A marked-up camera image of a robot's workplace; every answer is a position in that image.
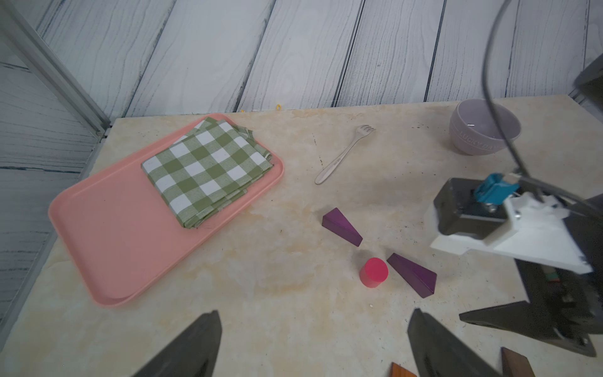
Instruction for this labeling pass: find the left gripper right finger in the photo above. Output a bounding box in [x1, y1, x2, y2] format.
[408, 308, 499, 377]

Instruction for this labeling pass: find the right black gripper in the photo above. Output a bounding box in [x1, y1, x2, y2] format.
[459, 214, 602, 358]

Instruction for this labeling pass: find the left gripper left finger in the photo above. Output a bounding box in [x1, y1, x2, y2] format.
[134, 310, 222, 377]

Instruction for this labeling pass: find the purple wedge block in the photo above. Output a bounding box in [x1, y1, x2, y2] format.
[322, 207, 363, 247]
[387, 253, 437, 298]

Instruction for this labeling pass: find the pink cylinder block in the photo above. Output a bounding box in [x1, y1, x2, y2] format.
[359, 258, 389, 288]

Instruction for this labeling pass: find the orange brown block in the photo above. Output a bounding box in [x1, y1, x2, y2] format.
[389, 362, 416, 377]

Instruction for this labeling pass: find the dark brown block centre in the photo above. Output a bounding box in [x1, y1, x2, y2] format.
[501, 347, 535, 377]

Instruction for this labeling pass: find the pink plastic tray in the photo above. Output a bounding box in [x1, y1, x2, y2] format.
[48, 122, 284, 307]

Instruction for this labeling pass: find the green checkered cloth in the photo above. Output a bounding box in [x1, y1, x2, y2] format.
[141, 117, 273, 229]

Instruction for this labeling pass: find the lilac bowl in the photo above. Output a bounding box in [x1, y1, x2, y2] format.
[449, 99, 507, 156]

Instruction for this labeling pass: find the left aluminium frame post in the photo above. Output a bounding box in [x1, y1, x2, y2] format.
[0, 0, 112, 138]

